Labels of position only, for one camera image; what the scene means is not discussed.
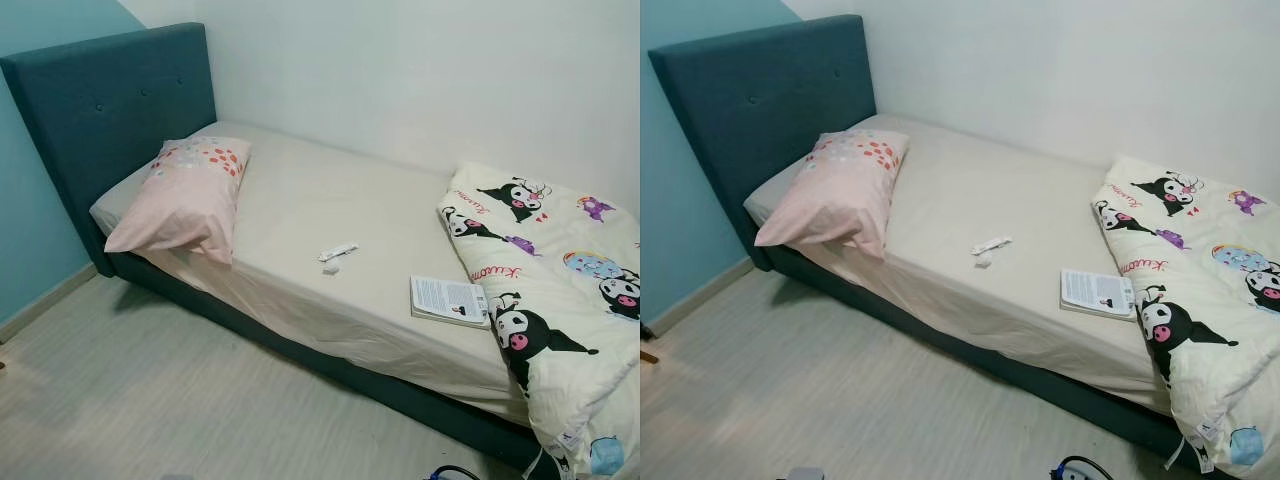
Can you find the mattress with cream sheet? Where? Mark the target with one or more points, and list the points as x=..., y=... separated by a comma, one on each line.
x=330, y=210
x=980, y=200

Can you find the cream cartoon print quilt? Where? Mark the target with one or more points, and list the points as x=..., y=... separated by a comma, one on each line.
x=1210, y=370
x=560, y=380

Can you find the pink pillow with dots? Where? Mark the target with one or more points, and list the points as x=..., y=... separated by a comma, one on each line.
x=180, y=210
x=835, y=200

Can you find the white printed book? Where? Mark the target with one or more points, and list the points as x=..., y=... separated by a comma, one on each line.
x=1095, y=292
x=445, y=298

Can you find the teal bed base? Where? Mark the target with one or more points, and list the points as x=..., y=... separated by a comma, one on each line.
x=400, y=393
x=1000, y=368

